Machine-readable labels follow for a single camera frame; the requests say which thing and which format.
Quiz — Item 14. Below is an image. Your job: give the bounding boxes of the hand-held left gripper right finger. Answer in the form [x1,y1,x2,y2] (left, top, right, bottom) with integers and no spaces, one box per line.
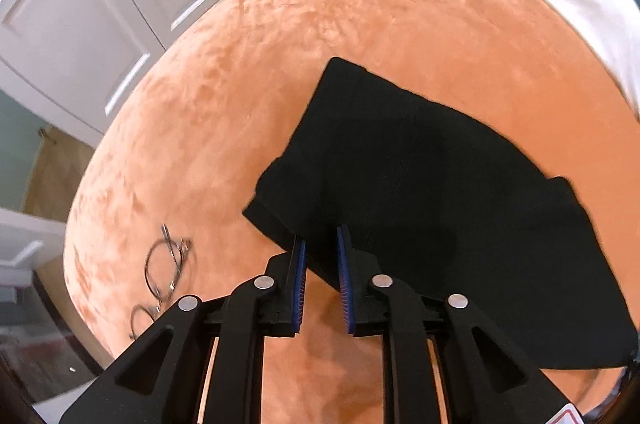
[336,224,583,424]

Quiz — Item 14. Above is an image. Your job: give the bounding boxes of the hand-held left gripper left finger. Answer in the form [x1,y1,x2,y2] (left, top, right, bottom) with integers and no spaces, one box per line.
[59,234,307,424]

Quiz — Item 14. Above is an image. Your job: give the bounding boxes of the black pants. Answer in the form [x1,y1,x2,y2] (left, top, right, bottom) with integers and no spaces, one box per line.
[242,57,638,372]

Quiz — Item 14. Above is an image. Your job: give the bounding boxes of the metal-framed eyeglasses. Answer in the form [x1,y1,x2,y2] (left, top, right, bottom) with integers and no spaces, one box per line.
[129,224,195,341]

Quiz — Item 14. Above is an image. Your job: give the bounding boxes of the orange plush blanket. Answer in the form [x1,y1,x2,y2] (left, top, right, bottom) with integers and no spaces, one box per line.
[64,0,640,424]

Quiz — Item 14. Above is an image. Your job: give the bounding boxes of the white furniture edge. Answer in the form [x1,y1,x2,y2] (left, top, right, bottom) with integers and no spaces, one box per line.
[0,208,67,291]

